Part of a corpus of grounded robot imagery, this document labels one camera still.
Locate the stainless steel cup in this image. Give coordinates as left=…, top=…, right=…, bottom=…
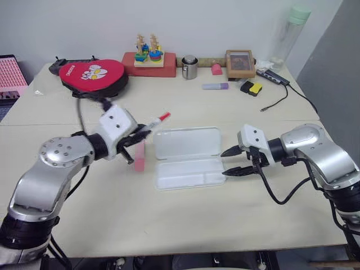
left=181, top=54, right=199, bottom=80

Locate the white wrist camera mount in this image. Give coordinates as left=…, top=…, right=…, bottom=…
left=94, top=104, right=139, bottom=162
left=236, top=123, right=278, bottom=167

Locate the black table cable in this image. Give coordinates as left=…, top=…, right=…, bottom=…
left=287, top=83, right=320, bottom=114

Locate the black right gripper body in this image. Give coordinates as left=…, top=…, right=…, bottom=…
left=244, top=146, right=269, bottom=173

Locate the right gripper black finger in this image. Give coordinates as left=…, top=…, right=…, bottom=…
left=220, top=145, right=247, bottom=158
left=222, top=165, right=259, bottom=178

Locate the black flat device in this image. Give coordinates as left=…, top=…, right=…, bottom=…
left=48, top=56, right=101, bottom=75

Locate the grey usb hub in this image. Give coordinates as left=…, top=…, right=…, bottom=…
left=255, top=68, right=291, bottom=86

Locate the yellow black eraser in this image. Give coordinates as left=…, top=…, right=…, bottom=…
left=240, top=80, right=264, bottom=98

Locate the black usb hub cable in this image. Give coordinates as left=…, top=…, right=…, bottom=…
left=260, top=83, right=290, bottom=113

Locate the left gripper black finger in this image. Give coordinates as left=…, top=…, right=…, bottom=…
left=126, top=123, right=154, bottom=147
left=120, top=148, right=136, bottom=165

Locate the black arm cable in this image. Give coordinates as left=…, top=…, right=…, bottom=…
left=42, top=95, right=115, bottom=270
left=254, top=157, right=360, bottom=261

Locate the wooden picture frame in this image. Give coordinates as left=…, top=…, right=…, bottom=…
left=225, top=49, right=257, bottom=80

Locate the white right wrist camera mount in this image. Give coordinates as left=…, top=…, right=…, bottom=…
left=236, top=123, right=278, bottom=167

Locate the wooden colourful stacking toy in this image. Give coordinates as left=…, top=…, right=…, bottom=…
left=133, top=33, right=166, bottom=69

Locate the purple glue stick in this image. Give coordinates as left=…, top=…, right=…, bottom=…
left=201, top=82, right=231, bottom=91

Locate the clear bottle green lid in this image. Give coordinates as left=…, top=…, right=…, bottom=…
left=271, top=4, right=313, bottom=73

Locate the white plastic pencil case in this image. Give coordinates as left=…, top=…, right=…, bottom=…
left=152, top=126, right=227, bottom=192

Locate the red brick block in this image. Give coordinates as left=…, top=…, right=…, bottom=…
left=121, top=51, right=178, bottom=78

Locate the pink rectangular box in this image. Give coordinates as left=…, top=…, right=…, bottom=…
left=134, top=141, right=147, bottom=173

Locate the crumpled white tissue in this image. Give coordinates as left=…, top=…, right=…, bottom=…
left=255, top=60, right=276, bottom=71

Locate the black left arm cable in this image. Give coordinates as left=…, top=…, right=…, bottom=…
left=42, top=95, right=115, bottom=270

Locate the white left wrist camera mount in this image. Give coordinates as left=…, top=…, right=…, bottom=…
left=94, top=104, right=139, bottom=162

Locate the pink patterned box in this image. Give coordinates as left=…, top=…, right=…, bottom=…
left=0, top=54, right=29, bottom=100

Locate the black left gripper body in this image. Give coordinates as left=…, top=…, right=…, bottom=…
left=114, top=125, right=143, bottom=158

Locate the red table tennis paddle case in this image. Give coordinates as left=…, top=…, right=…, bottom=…
left=58, top=58, right=130, bottom=100

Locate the red capped white marker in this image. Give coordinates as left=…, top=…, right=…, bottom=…
left=145, top=111, right=172, bottom=131

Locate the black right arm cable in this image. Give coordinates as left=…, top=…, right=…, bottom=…
left=254, top=157, right=360, bottom=261

